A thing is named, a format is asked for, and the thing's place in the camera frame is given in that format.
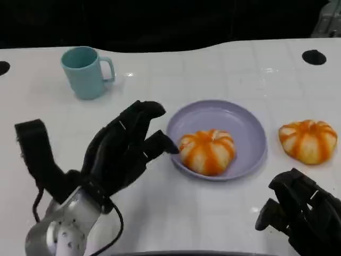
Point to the pale green mug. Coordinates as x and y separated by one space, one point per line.
84 78

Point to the lilac plate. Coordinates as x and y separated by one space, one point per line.
213 114

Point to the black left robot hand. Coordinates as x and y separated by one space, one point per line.
114 160

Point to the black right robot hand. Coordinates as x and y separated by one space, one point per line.
314 218

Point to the grey background equipment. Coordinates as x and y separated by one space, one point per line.
327 20

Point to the orange and white bread roll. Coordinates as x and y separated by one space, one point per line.
307 142
207 153

